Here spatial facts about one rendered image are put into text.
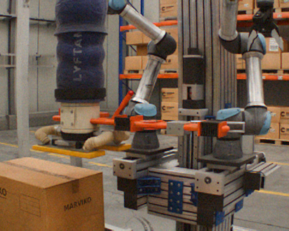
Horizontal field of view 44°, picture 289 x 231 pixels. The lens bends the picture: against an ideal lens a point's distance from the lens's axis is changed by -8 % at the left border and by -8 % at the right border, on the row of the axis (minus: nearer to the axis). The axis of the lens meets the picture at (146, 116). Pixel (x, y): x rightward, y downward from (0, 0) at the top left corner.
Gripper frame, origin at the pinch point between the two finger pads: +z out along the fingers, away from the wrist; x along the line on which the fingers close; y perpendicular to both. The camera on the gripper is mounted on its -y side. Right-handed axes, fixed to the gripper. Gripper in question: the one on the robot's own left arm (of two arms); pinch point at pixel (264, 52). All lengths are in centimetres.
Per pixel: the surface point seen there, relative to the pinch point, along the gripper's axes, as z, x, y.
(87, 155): 41, 53, -46
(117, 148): 40, 54, -27
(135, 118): 27, 41, -31
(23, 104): 39, 353, 126
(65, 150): 40, 65, -46
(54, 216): 71, 75, -46
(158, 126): 29, 30, -32
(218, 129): 28.5, 6.5, -29.6
